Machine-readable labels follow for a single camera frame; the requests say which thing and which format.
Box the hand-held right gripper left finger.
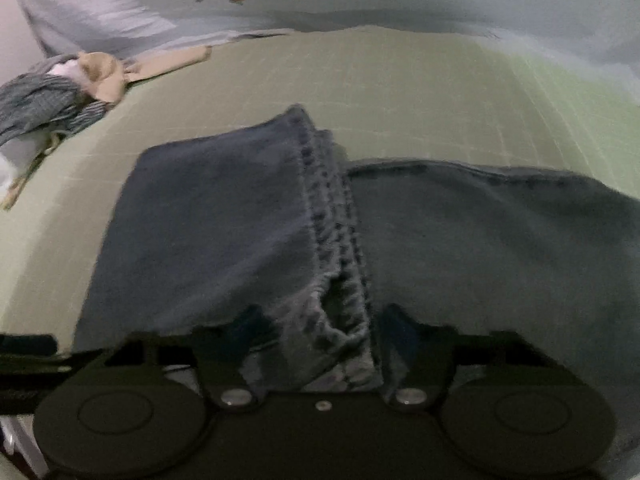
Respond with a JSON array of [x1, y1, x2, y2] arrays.
[[102, 304, 280, 412]]

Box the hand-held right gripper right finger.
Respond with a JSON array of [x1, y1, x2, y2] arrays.
[[380, 303, 551, 409]]

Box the blue denim jeans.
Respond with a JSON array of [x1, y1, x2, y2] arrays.
[[71, 103, 640, 461]]

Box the grey-blue garment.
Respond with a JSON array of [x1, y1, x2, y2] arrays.
[[0, 127, 53, 171]]

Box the blue checked shirt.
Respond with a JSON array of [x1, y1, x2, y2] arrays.
[[0, 54, 110, 150]]

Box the beige garment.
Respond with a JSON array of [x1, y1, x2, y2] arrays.
[[0, 44, 215, 212]]

